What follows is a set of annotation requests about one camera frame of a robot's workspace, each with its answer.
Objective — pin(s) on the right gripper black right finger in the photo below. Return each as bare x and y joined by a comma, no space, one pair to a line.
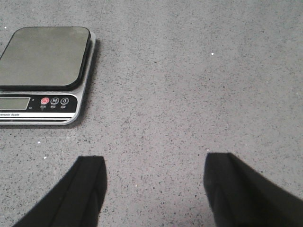
241,197

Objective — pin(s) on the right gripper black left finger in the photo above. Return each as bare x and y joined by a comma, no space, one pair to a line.
75,201

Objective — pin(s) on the silver black kitchen scale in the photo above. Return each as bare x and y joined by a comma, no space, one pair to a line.
43,75

